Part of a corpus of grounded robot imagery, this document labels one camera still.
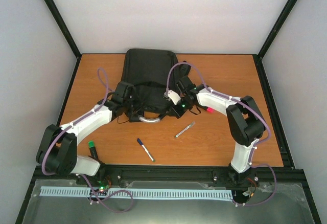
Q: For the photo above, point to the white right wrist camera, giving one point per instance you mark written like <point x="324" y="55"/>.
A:
<point x="172" y="96"/>

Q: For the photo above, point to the white pen green tip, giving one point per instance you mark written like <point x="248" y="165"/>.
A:
<point x="185" y="129"/>

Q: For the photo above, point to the black student backpack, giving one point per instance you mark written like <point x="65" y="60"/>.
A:
<point x="150" y="72"/>

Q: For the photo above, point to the pink highlighter marker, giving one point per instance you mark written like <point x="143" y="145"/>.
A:
<point x="210" y="110"/>

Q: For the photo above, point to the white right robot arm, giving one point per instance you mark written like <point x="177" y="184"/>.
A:
<point x="245" y="120"/>

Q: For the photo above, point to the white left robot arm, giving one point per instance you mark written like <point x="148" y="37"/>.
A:
<point x="57" y="153"/>

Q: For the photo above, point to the black frame post right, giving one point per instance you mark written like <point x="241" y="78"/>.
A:
<point x="289" y="5"/>

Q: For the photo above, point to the green capped black marker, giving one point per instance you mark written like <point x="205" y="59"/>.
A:
<point x="93" y="151"/>

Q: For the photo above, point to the black frame post left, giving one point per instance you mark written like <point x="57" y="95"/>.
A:
<point x="63" y="27"/>

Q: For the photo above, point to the black frame post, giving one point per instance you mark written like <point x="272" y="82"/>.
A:
<point x="63" y="27"/>
<point x="289" y="5"/>

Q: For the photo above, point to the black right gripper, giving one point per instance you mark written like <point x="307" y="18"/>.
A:
<point x="178" y="113"/>

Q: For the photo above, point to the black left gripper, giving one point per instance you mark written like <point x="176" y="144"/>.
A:
<point x="138" y="106"/>

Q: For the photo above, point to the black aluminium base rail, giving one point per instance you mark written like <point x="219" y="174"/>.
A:
<point x="213" y="176"/>

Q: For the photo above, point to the light blue cable duct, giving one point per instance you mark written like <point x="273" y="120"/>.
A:
<point x="144" y="194"/>

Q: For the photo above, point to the blue capped pen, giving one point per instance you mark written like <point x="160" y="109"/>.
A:
<point x="146" y="150"/>

